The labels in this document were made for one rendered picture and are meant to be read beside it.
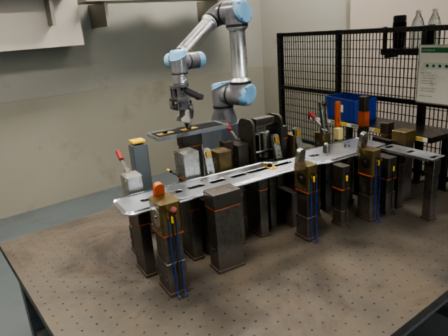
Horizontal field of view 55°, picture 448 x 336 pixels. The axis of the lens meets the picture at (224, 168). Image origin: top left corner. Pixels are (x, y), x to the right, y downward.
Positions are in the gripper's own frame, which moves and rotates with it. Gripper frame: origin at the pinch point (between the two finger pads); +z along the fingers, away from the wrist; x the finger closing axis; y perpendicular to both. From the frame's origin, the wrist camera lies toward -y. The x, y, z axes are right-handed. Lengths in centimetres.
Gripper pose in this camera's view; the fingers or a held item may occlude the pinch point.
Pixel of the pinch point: (189, 125)
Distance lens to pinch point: 209.7
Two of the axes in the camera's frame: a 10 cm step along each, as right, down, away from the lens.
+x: 6.4, 1.9, -7.5
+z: 0.7, 9.5, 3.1
